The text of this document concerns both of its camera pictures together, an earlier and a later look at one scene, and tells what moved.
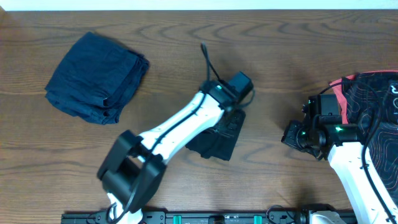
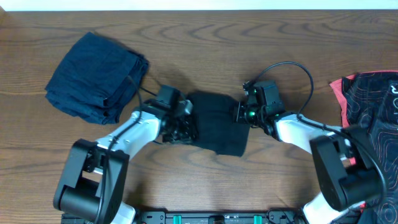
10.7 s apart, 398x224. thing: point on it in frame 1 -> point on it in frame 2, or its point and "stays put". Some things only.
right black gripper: (290, 137) -> (242, 107)
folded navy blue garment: (96, 79) stays put
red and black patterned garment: (370, 101) stays put
